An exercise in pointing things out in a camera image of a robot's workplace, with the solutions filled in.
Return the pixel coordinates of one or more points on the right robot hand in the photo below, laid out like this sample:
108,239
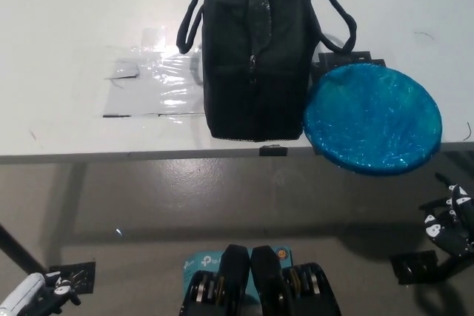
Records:
450,227

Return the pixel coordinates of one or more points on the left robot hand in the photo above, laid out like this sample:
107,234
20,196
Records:
55,290

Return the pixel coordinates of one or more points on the blue plastic-wrapped plate stack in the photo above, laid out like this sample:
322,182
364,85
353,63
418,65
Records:
374,120

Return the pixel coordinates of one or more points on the black floor tape marker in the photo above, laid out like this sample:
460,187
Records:
79,269
405,268

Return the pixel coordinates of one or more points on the black table leg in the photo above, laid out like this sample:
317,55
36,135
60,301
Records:
452,267
18,245

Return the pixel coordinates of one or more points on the teal tp-link box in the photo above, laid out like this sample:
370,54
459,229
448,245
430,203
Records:
201,260

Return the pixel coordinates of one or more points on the small black tape strip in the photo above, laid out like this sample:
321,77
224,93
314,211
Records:
273,150

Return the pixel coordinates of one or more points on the large black tape patch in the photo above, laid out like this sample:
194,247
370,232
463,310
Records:
355,57

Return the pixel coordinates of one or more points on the grey paper piece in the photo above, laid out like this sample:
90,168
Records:
124,69

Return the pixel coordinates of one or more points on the clear plastic sheet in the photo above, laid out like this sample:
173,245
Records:
174,83

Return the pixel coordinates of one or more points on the black fabric handbag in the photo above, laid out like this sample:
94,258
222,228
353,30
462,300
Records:
229,72

